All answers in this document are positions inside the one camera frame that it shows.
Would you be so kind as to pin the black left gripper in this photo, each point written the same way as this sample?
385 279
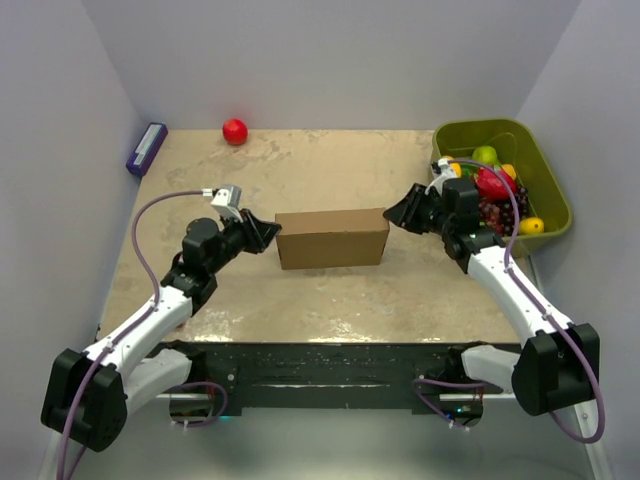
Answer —
258 235

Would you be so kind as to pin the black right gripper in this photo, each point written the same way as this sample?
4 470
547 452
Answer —
404 213

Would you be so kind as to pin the brown cardboard box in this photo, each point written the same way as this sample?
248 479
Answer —
331 239

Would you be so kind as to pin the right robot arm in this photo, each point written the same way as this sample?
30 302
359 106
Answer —
558 365

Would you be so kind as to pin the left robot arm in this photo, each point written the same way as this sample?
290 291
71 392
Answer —
91 393

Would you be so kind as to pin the purple rectangular box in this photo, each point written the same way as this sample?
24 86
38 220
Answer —
146 150

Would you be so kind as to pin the yellow lemon upper left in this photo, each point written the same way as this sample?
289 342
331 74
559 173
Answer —
454 166

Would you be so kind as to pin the purple grape bunch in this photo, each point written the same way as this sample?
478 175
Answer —
501 216

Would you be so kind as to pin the green lime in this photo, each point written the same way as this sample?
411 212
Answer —
486 154

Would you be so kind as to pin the red apple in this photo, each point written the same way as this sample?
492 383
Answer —
235 132

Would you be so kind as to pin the orange fruit behind dragonfruit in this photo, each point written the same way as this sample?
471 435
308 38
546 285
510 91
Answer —
509 170

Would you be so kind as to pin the yellow mango lower right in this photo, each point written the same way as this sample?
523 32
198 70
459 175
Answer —
531 226

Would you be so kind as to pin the green plastic bin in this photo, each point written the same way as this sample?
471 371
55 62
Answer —
515 144

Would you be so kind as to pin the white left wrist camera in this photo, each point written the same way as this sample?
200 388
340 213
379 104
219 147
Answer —
225 201

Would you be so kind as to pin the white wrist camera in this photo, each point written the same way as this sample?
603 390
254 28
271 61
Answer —
440 172
225 201

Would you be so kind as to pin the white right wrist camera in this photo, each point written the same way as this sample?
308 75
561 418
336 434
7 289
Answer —
440 172

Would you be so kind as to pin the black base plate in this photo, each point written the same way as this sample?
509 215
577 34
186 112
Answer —
230 378

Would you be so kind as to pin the aluminium rail frame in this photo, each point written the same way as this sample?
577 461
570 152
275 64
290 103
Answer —
59 466

